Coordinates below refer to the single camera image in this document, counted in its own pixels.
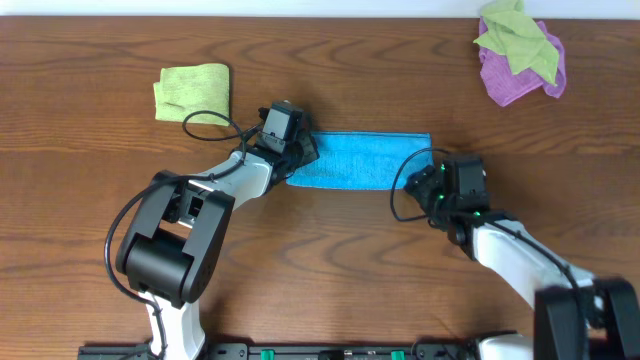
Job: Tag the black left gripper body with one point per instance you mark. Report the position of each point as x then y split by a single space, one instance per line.
303 150

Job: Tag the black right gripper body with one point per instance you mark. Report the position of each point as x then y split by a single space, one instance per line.
428 194

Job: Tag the blue microfiber cloth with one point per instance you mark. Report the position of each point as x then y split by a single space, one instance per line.
363 160

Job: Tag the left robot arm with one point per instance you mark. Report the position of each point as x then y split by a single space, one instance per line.
172 245

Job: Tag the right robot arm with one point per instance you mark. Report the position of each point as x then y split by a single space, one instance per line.
577 315

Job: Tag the purple crumpled cloth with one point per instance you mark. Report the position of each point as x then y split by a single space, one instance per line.
503 87

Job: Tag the folded green cloth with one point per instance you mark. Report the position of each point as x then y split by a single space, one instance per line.
181 91

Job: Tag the olive green crumpled cloth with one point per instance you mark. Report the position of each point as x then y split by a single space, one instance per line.
510 32

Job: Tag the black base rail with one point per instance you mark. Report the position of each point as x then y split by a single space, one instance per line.
426 351

